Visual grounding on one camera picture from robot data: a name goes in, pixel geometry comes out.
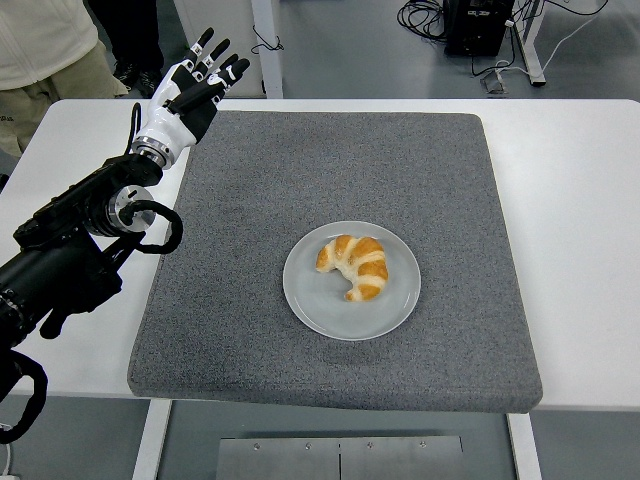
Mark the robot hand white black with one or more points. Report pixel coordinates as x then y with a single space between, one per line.
165 125

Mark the golden croissant bread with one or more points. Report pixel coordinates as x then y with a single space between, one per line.
370 270

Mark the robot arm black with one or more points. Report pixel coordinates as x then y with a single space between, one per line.
50 270

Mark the pale grey round plate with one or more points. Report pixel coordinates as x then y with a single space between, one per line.
310 305

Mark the person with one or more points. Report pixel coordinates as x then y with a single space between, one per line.
135 30
40 40

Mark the white cabinet panel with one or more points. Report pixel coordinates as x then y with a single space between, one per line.
235 30

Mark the white desk leg column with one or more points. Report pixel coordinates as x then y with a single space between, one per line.
272 70

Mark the grey felt mat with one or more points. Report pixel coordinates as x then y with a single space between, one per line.
350 165

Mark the white table leg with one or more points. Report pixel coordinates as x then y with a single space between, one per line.
150 445
525 450

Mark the black computer tower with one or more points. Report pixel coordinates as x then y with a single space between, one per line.
475 30

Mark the small grey floor adapter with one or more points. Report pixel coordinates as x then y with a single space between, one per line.
495 82

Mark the white desk leg with foot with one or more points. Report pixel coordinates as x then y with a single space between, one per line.
532 50

